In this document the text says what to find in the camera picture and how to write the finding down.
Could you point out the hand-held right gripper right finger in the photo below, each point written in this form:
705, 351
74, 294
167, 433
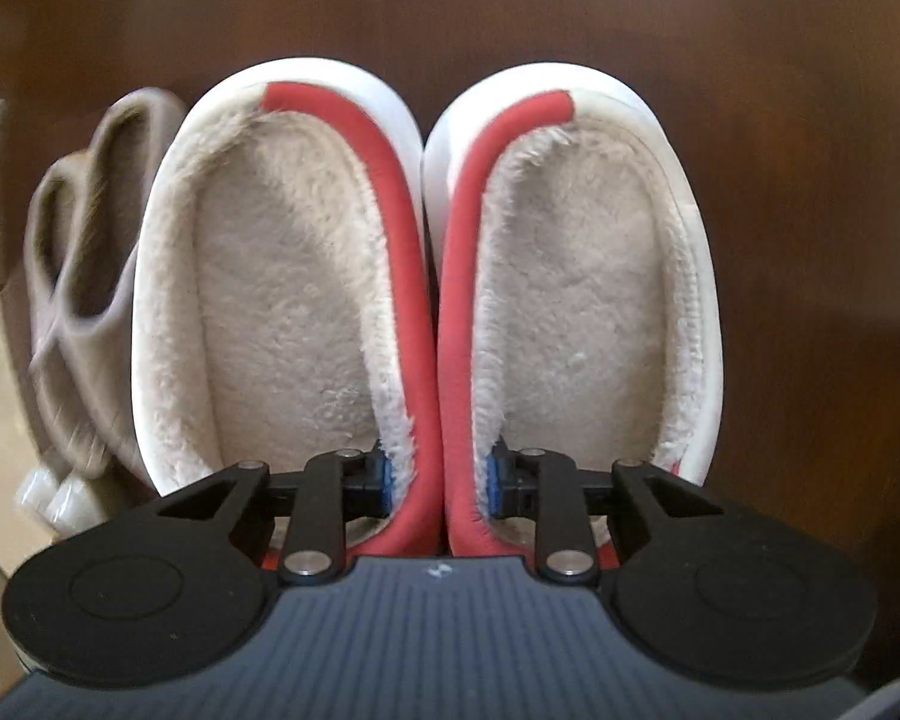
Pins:
497, 491

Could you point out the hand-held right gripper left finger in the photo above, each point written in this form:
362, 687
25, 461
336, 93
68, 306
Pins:
382, 487

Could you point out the red grey fleece slipper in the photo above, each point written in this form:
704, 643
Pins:
585, 300
285, 300

